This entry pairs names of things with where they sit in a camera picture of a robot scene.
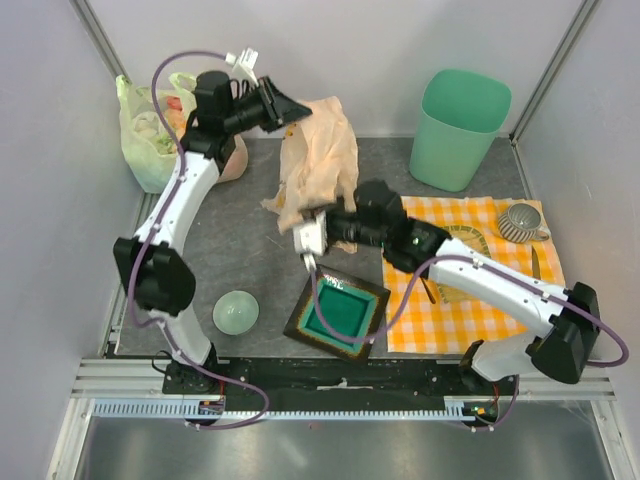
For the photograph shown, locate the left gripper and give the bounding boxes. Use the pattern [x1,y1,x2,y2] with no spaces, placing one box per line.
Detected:
[222,75,312,135]

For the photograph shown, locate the orange plastic trash bag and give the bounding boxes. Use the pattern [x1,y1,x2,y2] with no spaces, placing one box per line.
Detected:
[261,96,359,234]

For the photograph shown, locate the green trash bin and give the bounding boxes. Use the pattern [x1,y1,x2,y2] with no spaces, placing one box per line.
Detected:
[409,69,512,192]

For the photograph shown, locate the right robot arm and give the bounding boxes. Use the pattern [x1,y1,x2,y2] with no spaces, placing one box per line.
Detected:
[323,180,600,394]

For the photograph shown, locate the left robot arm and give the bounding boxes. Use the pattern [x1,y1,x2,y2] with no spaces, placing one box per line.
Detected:
[113,71,312,393]

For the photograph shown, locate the green plastic bag with trash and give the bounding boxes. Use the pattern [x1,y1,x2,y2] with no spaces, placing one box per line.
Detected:
[115,72,249,194]

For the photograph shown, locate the metal fork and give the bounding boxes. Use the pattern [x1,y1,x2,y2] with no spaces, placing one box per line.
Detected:
[420,278,437,305]

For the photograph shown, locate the woven bamboo basket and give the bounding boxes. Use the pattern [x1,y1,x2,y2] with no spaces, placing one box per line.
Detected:
[437,225,491,304]

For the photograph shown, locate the yellow checkered cloth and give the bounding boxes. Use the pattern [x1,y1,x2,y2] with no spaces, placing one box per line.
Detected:
[387,196,564,354]

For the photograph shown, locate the pale green bowl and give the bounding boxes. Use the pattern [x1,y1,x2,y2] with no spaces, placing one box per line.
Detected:
[212,290,260,336]

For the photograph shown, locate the striped ceramic cup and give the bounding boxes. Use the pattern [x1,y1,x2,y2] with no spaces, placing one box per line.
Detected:
[498,203,551,244]

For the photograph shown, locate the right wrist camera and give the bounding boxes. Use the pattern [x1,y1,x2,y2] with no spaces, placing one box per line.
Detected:
[293,212,328,273]

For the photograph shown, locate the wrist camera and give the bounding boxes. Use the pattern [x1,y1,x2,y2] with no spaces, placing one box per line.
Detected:
[293,212,328,273]
[225,47,259,86]

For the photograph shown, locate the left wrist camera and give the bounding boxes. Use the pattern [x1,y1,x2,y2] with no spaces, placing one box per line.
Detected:
[225,47,259,86]

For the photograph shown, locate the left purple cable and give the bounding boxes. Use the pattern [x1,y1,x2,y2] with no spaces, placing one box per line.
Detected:
[127,49,271,431]

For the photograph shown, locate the purple cable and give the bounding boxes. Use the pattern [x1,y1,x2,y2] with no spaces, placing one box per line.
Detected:
[127,49,271,431]
[304,254,629,432]

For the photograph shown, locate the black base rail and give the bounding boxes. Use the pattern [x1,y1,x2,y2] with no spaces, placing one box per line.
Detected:
[162,358,515,413]

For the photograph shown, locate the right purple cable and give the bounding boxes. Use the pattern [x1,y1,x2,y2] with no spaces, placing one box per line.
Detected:
[304,254,629,432]

